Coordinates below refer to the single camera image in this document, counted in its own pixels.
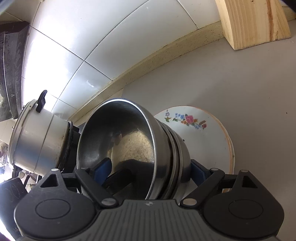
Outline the wooden knife block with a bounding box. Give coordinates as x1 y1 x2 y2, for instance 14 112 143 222
216 0 291 50

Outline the aluminium pot with lid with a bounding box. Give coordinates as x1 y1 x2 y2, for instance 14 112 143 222
8 90 80 176

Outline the stainless steel bowl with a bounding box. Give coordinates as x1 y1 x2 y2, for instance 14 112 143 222
77 98 171 199
167 126 191 203
157 120 179 200

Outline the floral white plate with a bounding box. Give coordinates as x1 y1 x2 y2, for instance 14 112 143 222
153 105 236 194

